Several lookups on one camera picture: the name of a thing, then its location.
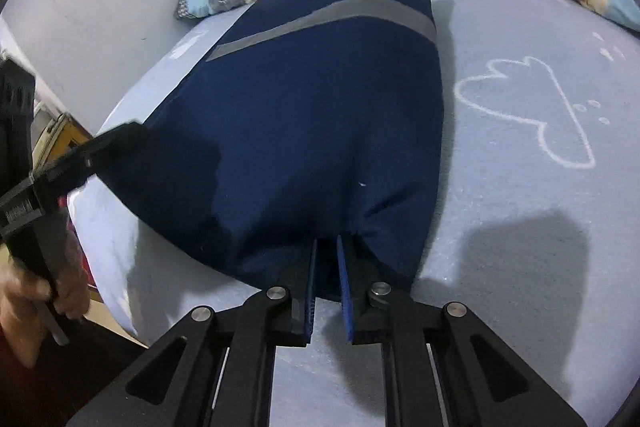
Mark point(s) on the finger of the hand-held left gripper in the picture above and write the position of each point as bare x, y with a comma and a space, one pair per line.
90, 157

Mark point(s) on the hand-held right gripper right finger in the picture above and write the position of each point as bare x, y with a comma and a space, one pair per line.
345, 287

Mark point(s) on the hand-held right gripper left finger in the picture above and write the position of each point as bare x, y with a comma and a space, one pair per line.
311, 297

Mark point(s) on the navy blue work jacket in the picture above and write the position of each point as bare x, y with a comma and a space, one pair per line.
300, 107

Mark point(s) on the person's left hand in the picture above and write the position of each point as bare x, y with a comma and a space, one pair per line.
20, 307

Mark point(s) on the yellow and white object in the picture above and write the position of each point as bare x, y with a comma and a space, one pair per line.
62, 132

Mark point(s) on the light blue cloud bed sheet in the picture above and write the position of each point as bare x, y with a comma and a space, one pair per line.
525, 217

